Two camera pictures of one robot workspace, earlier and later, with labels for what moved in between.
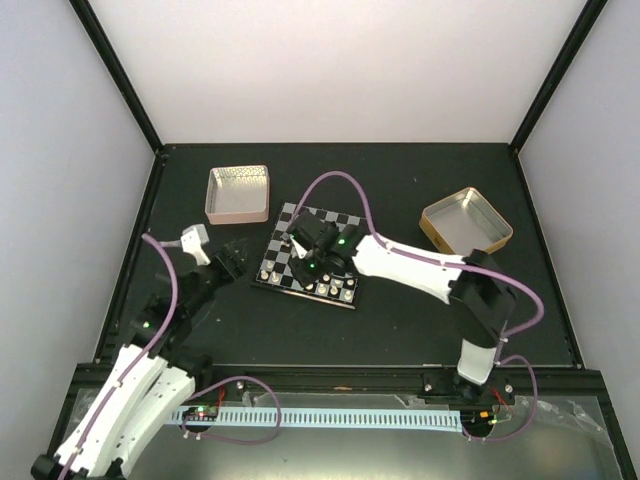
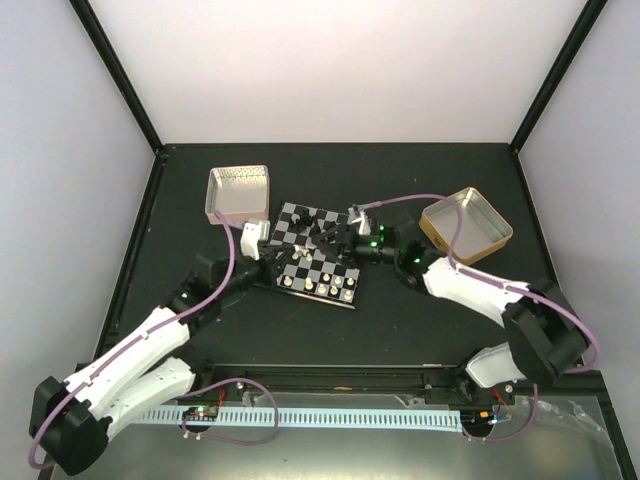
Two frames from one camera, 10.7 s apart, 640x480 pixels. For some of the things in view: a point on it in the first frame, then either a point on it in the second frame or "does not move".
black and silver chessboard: [275, 271] does not move
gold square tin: [464, 222] does not move
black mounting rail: [576, 383] does not move
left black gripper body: [228, 273] → [268, 256]
